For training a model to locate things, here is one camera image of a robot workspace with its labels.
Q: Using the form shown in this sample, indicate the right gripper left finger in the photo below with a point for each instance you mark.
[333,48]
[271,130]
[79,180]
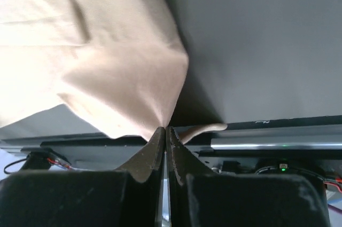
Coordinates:
[130,195]

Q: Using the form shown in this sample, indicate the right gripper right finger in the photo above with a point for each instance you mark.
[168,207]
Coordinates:
[201,197]

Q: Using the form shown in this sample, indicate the beige t shirt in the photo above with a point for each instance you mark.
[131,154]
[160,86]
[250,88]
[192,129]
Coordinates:
[119,65]

